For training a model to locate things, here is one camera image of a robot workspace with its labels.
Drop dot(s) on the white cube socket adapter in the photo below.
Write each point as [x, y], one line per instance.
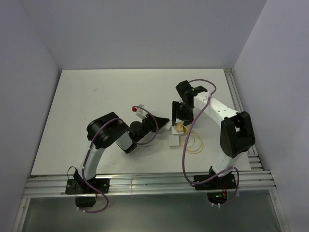
[173, 129]

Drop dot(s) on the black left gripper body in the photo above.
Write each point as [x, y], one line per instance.
[148, 126]

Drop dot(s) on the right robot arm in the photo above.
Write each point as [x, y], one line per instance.
[236, 130]

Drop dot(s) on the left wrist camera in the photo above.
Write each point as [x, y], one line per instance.
[139, 111]

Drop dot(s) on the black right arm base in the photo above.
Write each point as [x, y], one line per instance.
[226, 182]

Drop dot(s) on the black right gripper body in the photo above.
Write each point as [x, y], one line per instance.
[185, 112]

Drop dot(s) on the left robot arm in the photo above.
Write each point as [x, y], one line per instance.
[108, 129]

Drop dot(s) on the white USB charger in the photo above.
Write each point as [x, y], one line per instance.
[167, 126]
[174, 141]

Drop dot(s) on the aluminium front rail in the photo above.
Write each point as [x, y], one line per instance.
[141, 184]

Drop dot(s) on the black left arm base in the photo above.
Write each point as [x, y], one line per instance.
[101, 184]

